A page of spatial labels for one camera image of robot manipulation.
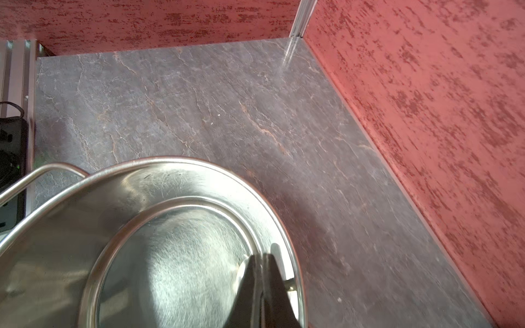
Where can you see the aluminium corner post left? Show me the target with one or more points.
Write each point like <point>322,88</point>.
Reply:
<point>302,17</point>

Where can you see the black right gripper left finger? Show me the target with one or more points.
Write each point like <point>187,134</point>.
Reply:
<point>246,309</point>

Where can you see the stainless steel pot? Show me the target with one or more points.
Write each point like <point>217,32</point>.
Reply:
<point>154,242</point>

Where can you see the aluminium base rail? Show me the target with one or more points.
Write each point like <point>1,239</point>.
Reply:
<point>18,83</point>

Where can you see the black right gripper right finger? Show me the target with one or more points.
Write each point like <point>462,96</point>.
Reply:
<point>276,310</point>

